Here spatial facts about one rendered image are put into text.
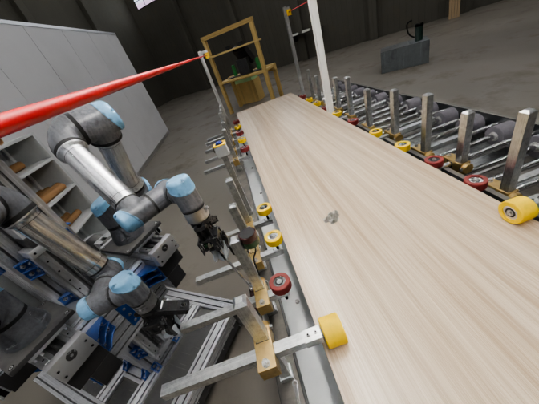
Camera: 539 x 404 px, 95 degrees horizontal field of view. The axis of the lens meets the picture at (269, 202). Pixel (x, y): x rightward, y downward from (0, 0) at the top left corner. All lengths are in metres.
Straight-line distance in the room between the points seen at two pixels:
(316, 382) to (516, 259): 0.74
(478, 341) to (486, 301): 0.12
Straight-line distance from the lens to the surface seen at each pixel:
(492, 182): 1.45
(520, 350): 0.86
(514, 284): 0.97
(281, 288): 0.93
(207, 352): 1.79
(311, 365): 1.11
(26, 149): 3.96
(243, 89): 8.60
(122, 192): 0.87
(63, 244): 1.00
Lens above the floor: 1.64
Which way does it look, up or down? 33 degrees down
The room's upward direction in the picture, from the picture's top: 21 degrees counter-clockwise
